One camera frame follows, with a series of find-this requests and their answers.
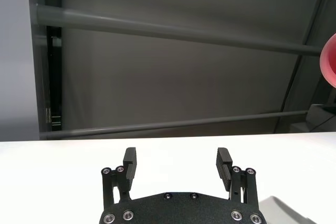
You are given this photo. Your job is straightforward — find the pink plastic cup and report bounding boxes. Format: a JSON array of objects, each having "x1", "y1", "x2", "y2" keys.
[{"x1": 319, "y1": 34, "x2": 336, "y2": 89}]

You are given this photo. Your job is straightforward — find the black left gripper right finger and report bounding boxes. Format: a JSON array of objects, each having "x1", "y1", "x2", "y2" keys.
[{"x1": 215, "y1": 147, "x2": 259, "y2": 210}]

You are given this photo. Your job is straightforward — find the black vertical frame post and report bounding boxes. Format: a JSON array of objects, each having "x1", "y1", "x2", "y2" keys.
[{"x1": 46, "y1": 26, "x2": 63, "y2": 132}]

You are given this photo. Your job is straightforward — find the thick grey railing bar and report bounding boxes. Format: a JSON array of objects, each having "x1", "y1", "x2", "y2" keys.
[{"x1": 35, "y1": 3, "x2": 324, "y2": 57}]

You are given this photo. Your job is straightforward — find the thin grey railing bar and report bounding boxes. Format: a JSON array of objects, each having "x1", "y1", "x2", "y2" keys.
[{"x1": 39, "y1": 110, "x2": 309, "y2": 140}]

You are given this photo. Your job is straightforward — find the dark grey box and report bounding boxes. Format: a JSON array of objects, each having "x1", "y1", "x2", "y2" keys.
[{"x1": 306, "y1": 103, "x2": 336, "y2": 133}]

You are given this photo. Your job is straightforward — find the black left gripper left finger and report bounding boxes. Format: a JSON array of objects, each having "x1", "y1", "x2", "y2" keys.
[{"x1": 101, "y1": 147, "x2": 138, "y2": 210}]

